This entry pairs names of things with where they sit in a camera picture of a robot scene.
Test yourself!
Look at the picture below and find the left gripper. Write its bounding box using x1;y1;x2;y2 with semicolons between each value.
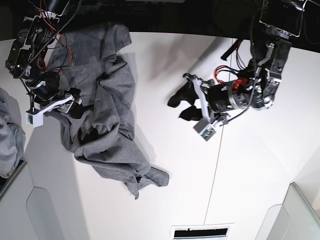
167;73;253;126

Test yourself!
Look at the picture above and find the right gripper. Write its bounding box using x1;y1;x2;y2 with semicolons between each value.
27;82;84;119

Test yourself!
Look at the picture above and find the grey t-shirt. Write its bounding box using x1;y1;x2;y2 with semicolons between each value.
48;22;170;197

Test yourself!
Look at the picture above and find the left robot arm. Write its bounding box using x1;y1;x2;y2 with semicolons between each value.
167;0;307;126

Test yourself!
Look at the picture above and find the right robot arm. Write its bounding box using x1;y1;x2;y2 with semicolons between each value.
5;0;82;121

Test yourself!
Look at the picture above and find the grey clothes pile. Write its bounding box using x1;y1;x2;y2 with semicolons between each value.
0;89;26;179

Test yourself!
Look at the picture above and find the white bin left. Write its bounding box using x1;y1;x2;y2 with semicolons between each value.
0;162;65;240

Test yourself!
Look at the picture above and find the white bin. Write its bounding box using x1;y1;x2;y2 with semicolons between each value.
0;162;65;240
255;182;320;240

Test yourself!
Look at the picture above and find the white bin right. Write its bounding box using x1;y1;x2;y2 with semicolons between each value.
255;182;320;240

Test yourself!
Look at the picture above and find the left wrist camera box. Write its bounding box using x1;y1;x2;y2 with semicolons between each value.
193;118;217;142

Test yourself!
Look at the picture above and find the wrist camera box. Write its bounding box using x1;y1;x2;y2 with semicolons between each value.
25;112;44;128
193;118;217;142

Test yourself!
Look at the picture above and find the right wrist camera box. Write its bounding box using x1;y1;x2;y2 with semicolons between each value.
25;112;44;128

